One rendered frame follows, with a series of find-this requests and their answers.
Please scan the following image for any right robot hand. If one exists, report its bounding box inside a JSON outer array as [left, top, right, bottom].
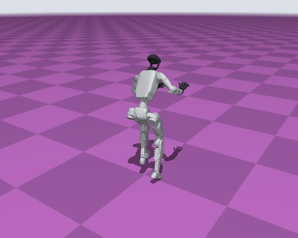
[[178, 81, 189, 94]]

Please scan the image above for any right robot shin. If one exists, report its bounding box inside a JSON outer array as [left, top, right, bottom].
[[154, 139, 164, 174]]

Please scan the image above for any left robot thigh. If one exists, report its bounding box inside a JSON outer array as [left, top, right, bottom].
[[127, 108, 150, 133]]

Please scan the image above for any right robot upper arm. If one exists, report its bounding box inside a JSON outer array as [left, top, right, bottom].
[[156, 72, 177, 94]]

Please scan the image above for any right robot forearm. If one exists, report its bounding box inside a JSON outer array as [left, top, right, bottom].
[[173, 85, 183, 95]]

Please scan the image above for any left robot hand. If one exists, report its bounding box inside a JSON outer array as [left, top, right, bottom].
[[158, 82, 165, 88]]

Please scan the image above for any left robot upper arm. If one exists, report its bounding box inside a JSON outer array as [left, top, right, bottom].
[[132, 74, 139, 94]]

